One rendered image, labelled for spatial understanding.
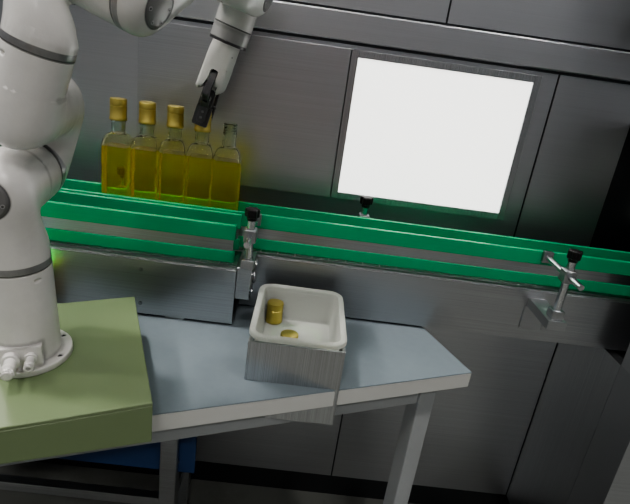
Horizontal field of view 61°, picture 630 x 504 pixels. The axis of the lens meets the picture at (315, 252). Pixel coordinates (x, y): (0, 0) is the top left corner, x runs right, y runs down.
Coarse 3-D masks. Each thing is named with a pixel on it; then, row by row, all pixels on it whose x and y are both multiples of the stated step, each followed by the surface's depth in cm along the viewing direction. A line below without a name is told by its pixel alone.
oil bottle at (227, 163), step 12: (216, 156) 112; (228, 156) 111; (240, 156) 114; (216, 168) 112; (228, 168) 112; (240, 168) 115; (216, 180) 113; (228, 180) 113; (240, 180) 118; (216, 192) 114; (228, 192) 114; (216, 204) 115; (228, 204) 115
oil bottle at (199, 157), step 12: (192, 144) 112; (204, 144) 112; (192, 156) 112; (204, 156) 112; (192, 168) 112; (204, 168) 112; (192, 180) 113; (204, 180) 113; (192, 192) 114; (204, 192) 114; (192, 204) 115; (204, 204) 115
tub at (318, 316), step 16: (272, 288) 111; (288, 288) 112; (304, 288) 112; (256, 304) 102; (288, 304) 112; (304, 304) 112; (320, 304) 112; (336, 304) 110; (256, 320) 97; (288, 320) 113; (304, 320) 113; (320, 320) 113; (336, 320) 105; (256, 336) 92; (272, 336) 92; (304, 336) 108; (320, 336) 109; (336, 336) 100
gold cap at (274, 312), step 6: (270, 300) 111; (276, 300) 111; (270, 306) 109; (276, 306) 109; (282, 306) 110; (270, 312) 110; (276, 312) 110; (282, 312) 111; (270, 318) 110; (276, 318) 110; (276, 324) 111
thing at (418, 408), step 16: (384, 400) 108; (400, 400) 109; (416, 400) 111; (432, 400) 112; (416, 416) 112; (160, 432) 90; (176, 432) 92; (192, 432) 93; (208, 432) 94; (400, 432) 118; (416, 432) 114; (112, 448) 88; (400, 448) 118; (416, 448) 116; (0, 464) 82; (400, 464) 118; (416, 464) 118; (400, 480) 118; (400, 496) 120
